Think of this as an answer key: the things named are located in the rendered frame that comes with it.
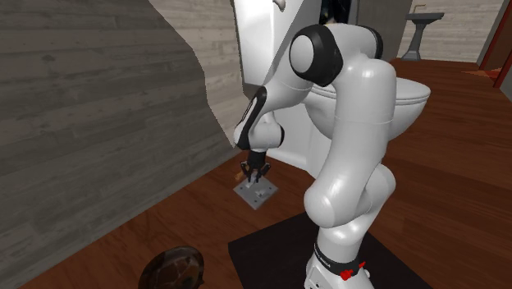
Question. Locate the brown round bowl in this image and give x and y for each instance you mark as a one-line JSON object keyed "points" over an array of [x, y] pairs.
{"points": [[172, 270]]}

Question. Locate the grey square plate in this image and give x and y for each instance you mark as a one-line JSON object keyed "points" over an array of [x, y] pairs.
{"points": [[258, 196]]}

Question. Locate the grey pedestal sink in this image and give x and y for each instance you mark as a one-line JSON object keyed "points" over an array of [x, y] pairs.
{"points": [[420, 24]]}

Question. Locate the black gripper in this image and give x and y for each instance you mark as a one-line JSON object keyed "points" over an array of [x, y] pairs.
{"points": [[256, 158]]}

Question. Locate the white toilet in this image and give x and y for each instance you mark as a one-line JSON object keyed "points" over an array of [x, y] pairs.
{"points": [[264, 44]]}

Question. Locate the red-brown door frame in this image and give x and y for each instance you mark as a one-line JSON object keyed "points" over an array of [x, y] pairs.
{"points": [[498, 44]]}

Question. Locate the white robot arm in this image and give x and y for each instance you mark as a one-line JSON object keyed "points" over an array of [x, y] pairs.
{"points": [[352, 160]]}

